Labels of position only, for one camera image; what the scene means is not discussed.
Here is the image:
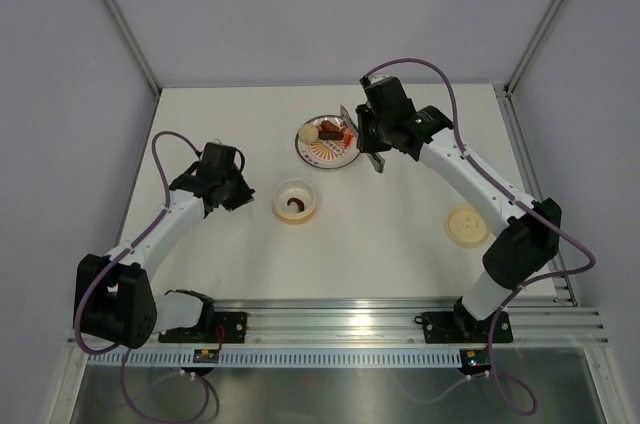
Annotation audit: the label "metal food tongs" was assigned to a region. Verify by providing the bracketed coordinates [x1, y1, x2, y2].
[339, 105, 385, 174]

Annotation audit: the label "brown sausage piece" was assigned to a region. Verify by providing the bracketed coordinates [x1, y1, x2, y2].
[318, 120, 344, 141]

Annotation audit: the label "round beige lunch box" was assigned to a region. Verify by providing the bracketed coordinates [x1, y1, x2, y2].
[272, 178, 318, 224]

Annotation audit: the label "dark red meat piece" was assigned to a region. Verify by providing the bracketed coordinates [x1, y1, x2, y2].
[286, 197, 306, 213]

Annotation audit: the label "round beige box lid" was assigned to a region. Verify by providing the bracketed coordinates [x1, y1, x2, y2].
[445, 205, 490, 248]

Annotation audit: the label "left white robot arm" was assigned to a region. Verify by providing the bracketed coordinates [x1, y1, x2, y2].
[73, 142, 255, 350]

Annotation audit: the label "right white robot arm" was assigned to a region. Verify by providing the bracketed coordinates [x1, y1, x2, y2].
[351, 77, 562, 341]

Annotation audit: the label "red shrimp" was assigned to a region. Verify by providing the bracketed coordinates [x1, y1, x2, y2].
[338, 127, 354, 151]

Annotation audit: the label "patterned round plate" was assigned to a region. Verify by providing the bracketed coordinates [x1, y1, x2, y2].
[295, 115, 360, 170]

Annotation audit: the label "white steamed bun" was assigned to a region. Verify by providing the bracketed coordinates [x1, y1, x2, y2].
[298, 123, 319, 145]

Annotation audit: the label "right aluminium side rail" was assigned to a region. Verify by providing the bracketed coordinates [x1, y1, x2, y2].
[493, 84, 580, 307]

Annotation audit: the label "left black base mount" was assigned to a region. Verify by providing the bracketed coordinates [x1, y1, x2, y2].
[158, 311, 248, 344]

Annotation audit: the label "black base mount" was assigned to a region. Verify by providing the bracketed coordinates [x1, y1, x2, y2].
[158, 311, 248, 344]
[413, 311, 514, 344]

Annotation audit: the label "white slotted cable duct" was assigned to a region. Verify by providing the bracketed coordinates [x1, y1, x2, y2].
[89, 348, 462, 369]

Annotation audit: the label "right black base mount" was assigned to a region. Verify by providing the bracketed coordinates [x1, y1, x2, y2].
[413, 311, 514, 344]

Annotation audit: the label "left aluminium frame post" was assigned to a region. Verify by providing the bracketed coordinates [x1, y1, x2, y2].
[99, 0, 162, 99]

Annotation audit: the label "aluminium frame post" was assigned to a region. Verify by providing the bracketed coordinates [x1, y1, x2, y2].
[503, 0, 569, 98]
[99, 0, 162, 99]

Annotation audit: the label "right aluminium frame post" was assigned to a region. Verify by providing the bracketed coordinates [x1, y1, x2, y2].
[503, 0, 569, 98]

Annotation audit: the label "aluminium front rail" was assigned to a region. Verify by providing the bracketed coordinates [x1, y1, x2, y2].
[215, 298, 609, 348]

